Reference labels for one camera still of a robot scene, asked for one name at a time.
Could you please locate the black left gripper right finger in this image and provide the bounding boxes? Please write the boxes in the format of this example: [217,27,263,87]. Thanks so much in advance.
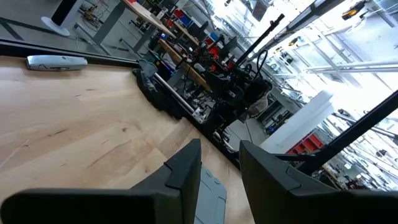
[238,139,398,224]

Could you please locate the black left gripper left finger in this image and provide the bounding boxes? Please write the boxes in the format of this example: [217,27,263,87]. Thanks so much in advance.
[0,138,203,224]

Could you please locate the grey plastic tool case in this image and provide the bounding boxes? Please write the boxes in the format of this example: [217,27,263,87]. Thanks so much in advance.
[194,166,228,224]

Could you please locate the red storage bins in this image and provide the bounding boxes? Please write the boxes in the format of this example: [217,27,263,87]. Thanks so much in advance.
[285,133,325,156]

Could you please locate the person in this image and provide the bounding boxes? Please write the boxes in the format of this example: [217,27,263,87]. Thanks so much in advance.
[247,78,274,118]

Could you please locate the wooden top desk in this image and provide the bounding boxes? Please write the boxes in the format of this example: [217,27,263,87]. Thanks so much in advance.
[92,0,177,54]
[157,39,213,93]

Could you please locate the silver utility knife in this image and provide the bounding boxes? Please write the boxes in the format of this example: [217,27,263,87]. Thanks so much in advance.
[25,55,89,72]

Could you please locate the white round floor stand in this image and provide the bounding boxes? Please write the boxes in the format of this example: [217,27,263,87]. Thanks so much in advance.
[40,0,84,37]

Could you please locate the silver aluminium rail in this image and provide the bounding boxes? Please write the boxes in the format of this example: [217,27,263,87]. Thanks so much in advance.
[154,73,208,124]

